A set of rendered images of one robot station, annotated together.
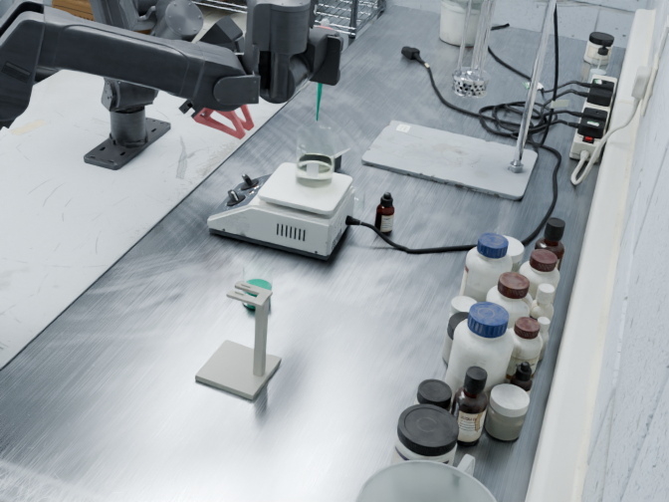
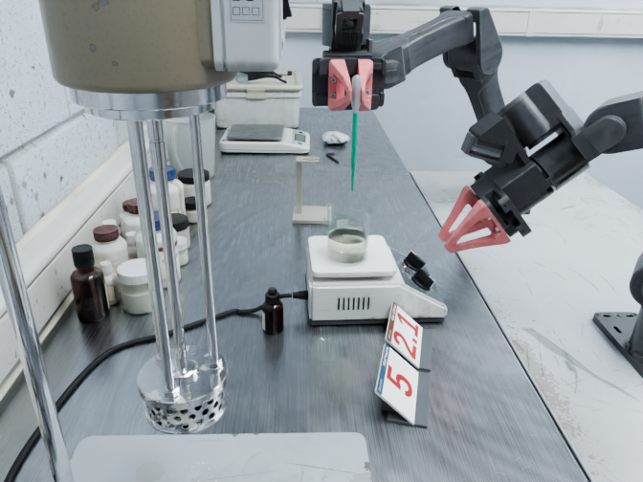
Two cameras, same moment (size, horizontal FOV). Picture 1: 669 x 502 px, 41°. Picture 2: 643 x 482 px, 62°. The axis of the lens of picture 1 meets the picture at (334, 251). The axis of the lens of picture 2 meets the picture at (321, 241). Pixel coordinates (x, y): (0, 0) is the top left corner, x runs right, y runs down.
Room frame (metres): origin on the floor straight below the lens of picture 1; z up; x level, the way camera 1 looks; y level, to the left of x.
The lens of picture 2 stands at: (1.84, -0.22, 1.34)
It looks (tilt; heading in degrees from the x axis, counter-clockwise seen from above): 26 degrees down; 161
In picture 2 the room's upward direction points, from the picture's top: 1 degrees clockwise
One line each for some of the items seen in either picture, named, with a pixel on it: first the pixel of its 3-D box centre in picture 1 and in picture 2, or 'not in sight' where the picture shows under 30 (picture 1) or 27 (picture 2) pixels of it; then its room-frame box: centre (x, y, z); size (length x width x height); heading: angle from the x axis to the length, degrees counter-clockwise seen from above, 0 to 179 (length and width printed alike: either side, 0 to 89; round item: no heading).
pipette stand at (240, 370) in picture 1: (240, 331); (312, 187); (0.85, 0.11, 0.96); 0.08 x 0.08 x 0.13; 70
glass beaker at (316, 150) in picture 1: (314, 158); (349, 233); (1.21, 0.04, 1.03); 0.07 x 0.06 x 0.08; 38
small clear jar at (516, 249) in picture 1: (500, 264); (140, 286); (1.11, -0.25, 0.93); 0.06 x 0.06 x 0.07
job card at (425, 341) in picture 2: not in sight; (410, 335); (1.32, 0.09, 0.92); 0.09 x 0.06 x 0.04; 149
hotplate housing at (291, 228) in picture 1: (289, 208); (365, 280); (1.20, 0.08, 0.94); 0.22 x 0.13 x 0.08; 76
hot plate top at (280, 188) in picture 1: (306, 187); (349, 254); (1.19, 0.05, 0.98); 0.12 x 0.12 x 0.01; 75
